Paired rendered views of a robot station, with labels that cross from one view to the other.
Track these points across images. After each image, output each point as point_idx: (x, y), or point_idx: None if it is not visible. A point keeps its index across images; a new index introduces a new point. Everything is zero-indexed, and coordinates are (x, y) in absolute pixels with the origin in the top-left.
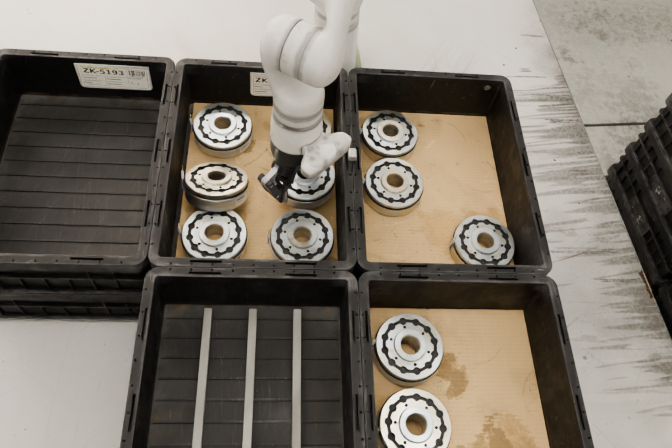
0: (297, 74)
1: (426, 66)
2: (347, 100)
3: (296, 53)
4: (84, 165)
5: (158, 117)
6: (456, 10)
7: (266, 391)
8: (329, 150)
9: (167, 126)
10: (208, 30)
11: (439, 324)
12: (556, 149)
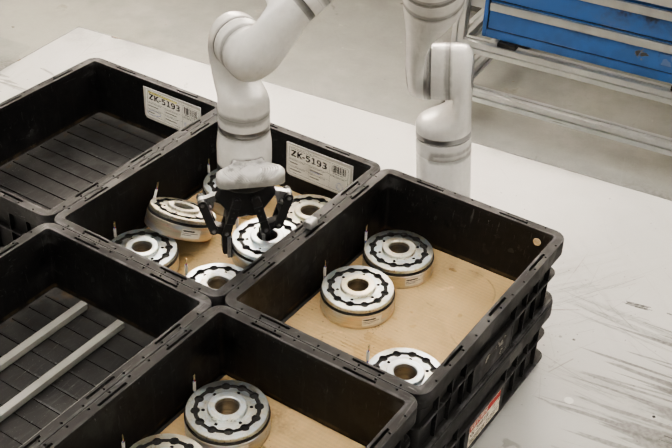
0: (221, 58)
1: (562, 264)
2: (355, 187)
3: (224, 36)
4: (95, 173)
5: (167, 137)
6: (659, 230)
7: (69, 385)
8: (252, 170)
9: (168, 145)
10: None
11: (288, 425)
12: (668, 408)
